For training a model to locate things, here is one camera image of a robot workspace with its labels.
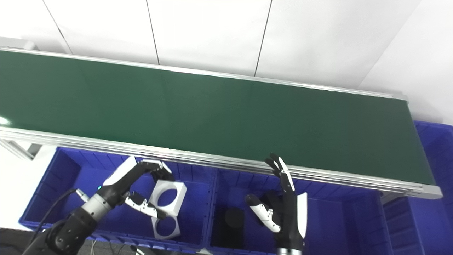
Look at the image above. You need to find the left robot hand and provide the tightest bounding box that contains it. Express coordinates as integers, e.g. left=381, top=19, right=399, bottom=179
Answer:
left=96, top=156, right=174, bottom=220

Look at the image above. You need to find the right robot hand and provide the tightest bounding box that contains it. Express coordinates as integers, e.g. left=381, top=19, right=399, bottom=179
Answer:
left=245, top=153, right=308, bottom=250

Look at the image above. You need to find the white square part round hole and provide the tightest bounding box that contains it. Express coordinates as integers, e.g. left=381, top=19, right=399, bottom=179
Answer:
left=151, top=214, right=181, bottom=240
left=149, top=180, right=188, bottom=216

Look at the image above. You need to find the blue plastic bin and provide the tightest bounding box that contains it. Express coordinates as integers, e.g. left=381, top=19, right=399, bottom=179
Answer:
left=380, top=120, right=453, bottom=255
left=18, top=147, right=216, bottom=252
left=205, top=168, right=394, bottom=255

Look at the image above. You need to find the aluminium conveyor leg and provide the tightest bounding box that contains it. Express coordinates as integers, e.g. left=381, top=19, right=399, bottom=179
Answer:
left=0, top=139, right=43, bottom=161

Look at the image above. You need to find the green conveyor belt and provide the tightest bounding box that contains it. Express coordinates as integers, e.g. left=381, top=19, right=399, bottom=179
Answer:
left=0, top=46, right=443, bottom=199

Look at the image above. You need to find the grey conveyor end housing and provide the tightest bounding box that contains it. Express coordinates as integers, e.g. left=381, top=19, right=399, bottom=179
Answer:
left=0, top=36, right=38, bottom=50

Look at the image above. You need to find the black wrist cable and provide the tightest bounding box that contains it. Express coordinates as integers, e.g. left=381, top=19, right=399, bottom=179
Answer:
left=30, top=188, right=89, bottom=248

